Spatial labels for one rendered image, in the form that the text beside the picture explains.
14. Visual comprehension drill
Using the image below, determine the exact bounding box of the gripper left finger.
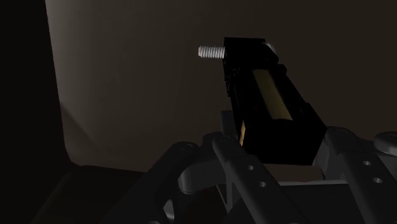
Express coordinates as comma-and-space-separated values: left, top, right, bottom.
102, 110, 309, 224

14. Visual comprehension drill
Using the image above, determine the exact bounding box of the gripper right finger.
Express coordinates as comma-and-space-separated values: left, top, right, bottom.
312, 125, 397, 224

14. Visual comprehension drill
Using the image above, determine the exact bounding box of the black block with silver screw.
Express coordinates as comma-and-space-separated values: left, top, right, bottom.
197, 37, 328, 167

